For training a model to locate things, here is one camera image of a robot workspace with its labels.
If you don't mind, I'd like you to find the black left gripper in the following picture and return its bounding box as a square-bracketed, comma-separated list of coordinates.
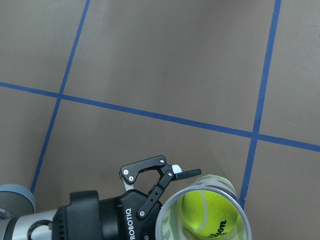
[51, 155, 202, 240]

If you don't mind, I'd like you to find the tennis ball can holder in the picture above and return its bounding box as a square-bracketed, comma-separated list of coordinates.
[155, 174, 253, 240]

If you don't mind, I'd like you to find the yellow tennis ball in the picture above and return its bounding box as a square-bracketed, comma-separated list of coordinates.
[180, 190, 239, 237]

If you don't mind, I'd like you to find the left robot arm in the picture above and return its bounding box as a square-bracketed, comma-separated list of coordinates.
[0, 155, 202, 240]

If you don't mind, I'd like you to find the brown paper table cover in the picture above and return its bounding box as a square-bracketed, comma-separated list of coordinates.
[0, 0, 320, 240]

